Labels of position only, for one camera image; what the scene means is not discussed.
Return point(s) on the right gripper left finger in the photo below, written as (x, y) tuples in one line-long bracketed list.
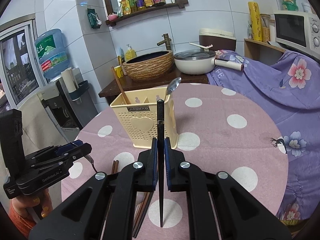
[(104, 206)]

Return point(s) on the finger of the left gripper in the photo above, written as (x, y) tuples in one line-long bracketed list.
[(61, 150)]

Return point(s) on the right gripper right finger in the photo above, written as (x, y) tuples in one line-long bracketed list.
[(218, 206)]

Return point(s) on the brown wooden chopstick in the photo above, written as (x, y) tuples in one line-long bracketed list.
[(126, 99), (115, 165)]

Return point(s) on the black chopstick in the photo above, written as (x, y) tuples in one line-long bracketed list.
[(160, 146)]

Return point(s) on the silver metal spoon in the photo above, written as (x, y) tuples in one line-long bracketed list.
[(172, 86)]

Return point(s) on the person left hand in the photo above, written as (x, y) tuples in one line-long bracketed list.
[(18, 211)]

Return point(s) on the beige cloth cover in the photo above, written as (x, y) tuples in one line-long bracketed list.
[(39, 131)]

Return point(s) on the water dispenser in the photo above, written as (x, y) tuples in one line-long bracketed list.
[(70, 112)]

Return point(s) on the beige perforated utensil holder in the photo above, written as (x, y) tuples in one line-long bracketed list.
[(139, 117)]

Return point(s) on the dark wooden sink counter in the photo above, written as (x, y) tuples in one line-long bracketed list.
[(111, 91)]

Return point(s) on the yellow mug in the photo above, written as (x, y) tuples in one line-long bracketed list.
[(119, 71)]

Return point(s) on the pink polka dot tablecloth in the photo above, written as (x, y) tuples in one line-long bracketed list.
[(218, 130)]

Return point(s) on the blue water jug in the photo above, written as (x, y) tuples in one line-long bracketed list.
[(52, 53)]

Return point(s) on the yellow soap bottle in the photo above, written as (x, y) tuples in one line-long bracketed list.
[(130, 53)]

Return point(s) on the woven basin sink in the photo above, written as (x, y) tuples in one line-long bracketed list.
[(149, 66)]

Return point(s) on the green hanging packet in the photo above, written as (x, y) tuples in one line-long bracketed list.
[(93, 18)]

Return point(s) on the bronze faucet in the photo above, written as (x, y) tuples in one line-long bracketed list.
[(166, 41)]

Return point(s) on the purple floral cloth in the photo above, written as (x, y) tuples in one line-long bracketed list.
[(288, 91)]

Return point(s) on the white pan with lid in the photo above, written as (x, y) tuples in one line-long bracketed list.
[(198, 62)]

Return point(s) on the brown white rice cooker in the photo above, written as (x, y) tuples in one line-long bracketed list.
[(219, 39)]

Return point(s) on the white microwave oven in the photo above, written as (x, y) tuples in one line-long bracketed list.
[(298, 30)]

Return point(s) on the yellow wrap roll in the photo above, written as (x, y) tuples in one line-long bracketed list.
[(255, 21)]

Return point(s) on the dark wooden wall shelf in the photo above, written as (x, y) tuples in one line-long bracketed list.
[(143, 0)]

